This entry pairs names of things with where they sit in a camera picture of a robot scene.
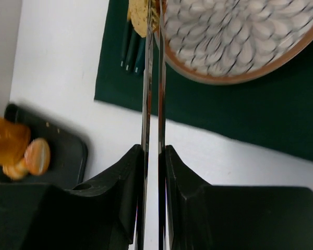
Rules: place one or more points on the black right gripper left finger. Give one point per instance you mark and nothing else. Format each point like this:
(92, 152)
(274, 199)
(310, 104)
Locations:
(97, 214)

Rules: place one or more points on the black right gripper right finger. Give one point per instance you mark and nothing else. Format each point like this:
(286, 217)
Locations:
(205, 216)

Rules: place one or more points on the sesame bun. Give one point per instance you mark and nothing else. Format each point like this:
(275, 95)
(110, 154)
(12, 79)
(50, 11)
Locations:
(37, 157)

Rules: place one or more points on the seeded bread slice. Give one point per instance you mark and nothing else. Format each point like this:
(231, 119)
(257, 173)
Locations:
(138, 15)

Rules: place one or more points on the striped long bread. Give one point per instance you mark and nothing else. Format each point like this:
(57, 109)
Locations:
(17, 171)

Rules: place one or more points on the black baking tray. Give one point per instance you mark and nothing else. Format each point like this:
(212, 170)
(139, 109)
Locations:
(69, 152)

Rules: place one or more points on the large orange brioche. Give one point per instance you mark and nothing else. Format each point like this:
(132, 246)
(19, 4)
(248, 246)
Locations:
(14, 139)

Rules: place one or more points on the dark green placemat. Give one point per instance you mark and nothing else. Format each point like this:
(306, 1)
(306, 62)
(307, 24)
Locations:
(274, 111)

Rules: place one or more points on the floral patterned plate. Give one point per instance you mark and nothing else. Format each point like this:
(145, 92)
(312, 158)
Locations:
(230, 42)

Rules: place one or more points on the gold spoon green handle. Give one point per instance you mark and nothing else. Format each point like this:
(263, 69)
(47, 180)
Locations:
(140, 58)

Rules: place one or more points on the gold fork green handle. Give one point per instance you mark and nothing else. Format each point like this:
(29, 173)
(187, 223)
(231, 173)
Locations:
(132, 51)

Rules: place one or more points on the gold knife green handle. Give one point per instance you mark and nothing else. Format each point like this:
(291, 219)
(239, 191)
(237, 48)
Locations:
(125, 41)

